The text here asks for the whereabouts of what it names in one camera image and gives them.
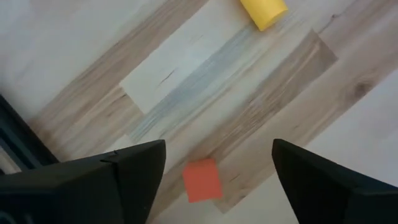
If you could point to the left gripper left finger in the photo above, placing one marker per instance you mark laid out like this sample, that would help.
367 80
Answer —
93 193

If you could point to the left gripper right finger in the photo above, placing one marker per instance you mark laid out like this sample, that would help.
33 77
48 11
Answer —
326 199

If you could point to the red cube block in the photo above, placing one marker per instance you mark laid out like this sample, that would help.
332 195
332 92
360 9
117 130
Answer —
202 180

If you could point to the yellow cylinder block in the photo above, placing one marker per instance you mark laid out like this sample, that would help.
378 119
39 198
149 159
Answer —
264 12

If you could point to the black table edge frame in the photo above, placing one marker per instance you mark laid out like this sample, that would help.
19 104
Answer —
18 137

